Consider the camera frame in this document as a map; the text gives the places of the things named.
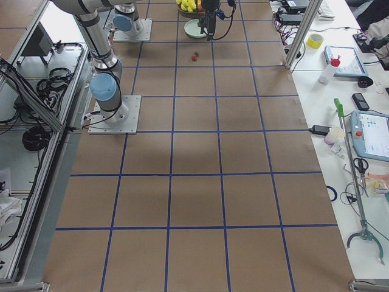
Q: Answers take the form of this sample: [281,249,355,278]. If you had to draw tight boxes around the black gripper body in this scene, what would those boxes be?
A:
[202,0,219,20]

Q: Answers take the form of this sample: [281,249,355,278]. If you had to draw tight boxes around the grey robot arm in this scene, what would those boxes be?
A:
[110,1,225,42]
[53,1,129,123]

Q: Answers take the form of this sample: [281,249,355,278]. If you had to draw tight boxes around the pale green plate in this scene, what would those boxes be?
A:
[184,19,207,38]

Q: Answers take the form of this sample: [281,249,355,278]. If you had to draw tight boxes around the woven wicker basket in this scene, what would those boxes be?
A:
[177,6,204,18]

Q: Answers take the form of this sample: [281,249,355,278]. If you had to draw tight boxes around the yellow banana bunch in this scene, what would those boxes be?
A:
[176,0,198,12]

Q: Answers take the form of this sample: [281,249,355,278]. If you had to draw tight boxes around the yellow tape roll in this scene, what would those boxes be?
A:
[306,33,324,49]

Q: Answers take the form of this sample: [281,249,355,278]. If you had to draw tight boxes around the red capped squeeze bottle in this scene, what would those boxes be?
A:
[318,55,340,85]

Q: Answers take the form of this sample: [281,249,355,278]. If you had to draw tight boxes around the teach pendant far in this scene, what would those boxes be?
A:
[323,45,368,78]

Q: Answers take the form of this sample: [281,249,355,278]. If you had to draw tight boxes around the teach pendant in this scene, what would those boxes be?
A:
[350,111,388,162]
[323,45,368,78]

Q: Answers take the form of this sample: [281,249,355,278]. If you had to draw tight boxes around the black power adapter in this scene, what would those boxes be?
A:
[309,125,331,136]

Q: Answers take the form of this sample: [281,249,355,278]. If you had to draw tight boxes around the white paper cup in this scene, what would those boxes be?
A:
[324,127,345,146]

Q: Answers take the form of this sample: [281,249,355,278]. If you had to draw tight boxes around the black phone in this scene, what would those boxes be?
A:
[352,93,370,111]

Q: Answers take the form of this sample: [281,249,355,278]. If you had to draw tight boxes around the teach pendant near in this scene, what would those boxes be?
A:
[350,111,388,162]

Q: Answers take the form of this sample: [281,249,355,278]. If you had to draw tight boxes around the blue tape roll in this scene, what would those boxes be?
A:
[326,186,338,202]

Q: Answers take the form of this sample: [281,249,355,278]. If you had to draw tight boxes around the black scissors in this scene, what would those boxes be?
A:
[353,158,369,196]

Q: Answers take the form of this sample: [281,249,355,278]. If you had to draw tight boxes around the long reach grabber tool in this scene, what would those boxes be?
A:
[334,98,385,265]

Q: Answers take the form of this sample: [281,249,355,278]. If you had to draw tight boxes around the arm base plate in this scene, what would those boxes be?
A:
[88,96,141,134]
[112,16,153,43]

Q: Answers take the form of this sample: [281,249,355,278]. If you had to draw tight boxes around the aluminium frame post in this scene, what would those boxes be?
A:
[284,0,322,69]

